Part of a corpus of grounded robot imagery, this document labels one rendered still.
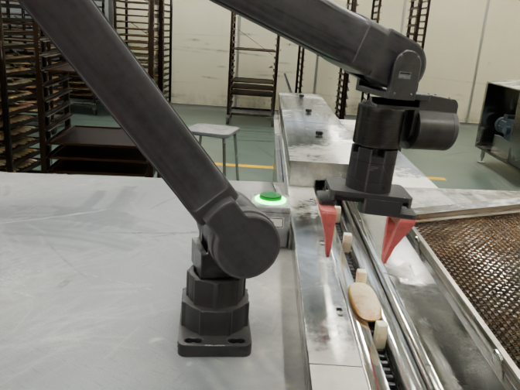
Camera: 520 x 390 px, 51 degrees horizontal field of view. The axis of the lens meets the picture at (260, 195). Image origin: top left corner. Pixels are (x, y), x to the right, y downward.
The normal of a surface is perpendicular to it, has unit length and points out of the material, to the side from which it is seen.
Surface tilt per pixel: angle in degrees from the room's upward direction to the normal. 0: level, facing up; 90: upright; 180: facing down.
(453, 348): 0
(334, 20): 86
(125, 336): 0
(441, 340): 0
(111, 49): 88
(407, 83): 90
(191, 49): 90
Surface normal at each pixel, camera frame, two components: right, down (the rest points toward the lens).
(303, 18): 0.29, 0.35
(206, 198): 0.13, 0.14
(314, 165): -0.01, 0.30
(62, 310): 0.07, -0.95
